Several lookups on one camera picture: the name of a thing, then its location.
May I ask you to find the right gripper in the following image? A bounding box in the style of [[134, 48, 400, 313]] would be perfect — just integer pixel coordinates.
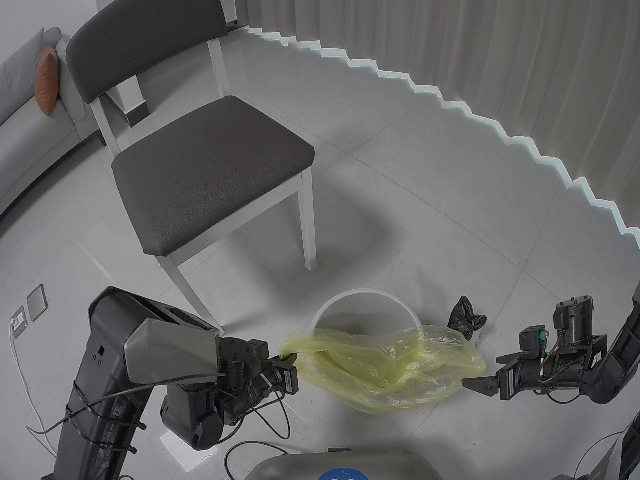
[[496, 352, 550, 400]]

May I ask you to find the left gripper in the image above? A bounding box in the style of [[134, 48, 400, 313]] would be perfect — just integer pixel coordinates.
[[250, 355, 302, 401]]

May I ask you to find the black plastic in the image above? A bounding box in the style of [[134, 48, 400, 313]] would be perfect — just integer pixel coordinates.
[[446, 295, 488, 341]]

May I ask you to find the yellow plastic bag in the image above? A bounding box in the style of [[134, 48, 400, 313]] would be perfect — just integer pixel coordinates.
[[279, 324, 487, 415]]

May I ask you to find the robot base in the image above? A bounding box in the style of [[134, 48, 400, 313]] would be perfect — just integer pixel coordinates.
[[247, 448, 442, 480]]

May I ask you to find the white trash bin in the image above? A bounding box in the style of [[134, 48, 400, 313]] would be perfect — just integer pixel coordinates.
[[310, 288, 418, 341]]

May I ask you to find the dark grey white chair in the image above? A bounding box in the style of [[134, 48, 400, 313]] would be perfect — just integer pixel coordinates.
[[65, 0, 317, 339]]

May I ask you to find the pale grey sofa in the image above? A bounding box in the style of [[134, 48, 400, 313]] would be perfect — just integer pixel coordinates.
[[0, 27, 107, 219]]

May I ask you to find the orange cushion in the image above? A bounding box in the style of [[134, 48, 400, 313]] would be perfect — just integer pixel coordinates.
[[35, 44, 61, 117]]

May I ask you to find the black cable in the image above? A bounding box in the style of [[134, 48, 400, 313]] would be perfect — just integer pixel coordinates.
[[223, 440, 291, 478], [215, 393, 293, 444]]

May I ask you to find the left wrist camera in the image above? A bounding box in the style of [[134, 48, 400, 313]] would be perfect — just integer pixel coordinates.
[[243, 338, 273, 366]]

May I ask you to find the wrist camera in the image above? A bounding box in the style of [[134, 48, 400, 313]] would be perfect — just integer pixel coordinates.
[[518, 324, 548, 358], [243, 338, 273, 366]]

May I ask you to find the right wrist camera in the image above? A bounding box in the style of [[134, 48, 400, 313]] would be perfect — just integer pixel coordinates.
[[518, 324, 548, 358]]

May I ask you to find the white cable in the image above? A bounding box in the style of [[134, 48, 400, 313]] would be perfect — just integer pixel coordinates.
[[9, 318, 57, 461]]

